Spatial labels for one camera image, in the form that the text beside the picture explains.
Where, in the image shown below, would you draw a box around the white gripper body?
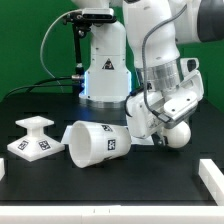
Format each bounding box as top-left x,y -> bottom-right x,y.
125,70 -> 205,140

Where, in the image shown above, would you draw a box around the white paper sheet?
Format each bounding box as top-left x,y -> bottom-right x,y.
61,125 -> 154,145

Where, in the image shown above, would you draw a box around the white lamp bulb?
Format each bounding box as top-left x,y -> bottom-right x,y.
163,121 -> 191,148

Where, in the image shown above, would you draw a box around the white left corner block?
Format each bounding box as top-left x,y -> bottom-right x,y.
0,158 -> 5,181

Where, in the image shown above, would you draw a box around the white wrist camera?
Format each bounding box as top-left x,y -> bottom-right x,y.
163,58 -> 204,129

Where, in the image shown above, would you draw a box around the white corner block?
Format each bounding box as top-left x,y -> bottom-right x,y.
198,159 -> 224,206
0,158 -> 5,181

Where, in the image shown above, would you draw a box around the white lamp base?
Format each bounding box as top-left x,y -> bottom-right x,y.
7,116 -> 65,162

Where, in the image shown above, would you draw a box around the white front border rail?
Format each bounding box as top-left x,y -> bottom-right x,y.
0,206 -> 224,224

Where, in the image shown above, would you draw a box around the white right corner block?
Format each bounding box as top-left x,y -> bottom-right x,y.
198,159 -> 224,206

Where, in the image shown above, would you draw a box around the black power cables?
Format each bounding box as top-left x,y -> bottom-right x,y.
1,76 -> 84,101

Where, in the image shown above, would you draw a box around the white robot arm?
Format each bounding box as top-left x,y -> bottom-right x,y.
71,0 -> 224,148

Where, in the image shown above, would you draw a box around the grey camera cable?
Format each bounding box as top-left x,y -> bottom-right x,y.
39,9 -> 83,94

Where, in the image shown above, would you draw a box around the white lamp shade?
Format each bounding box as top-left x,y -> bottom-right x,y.
69,121 -> 131,168

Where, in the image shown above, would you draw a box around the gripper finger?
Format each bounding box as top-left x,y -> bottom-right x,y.
155,133 -> 166,146

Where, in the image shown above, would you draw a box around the black camera on stand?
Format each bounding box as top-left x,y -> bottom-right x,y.
63,8 -> 116,92

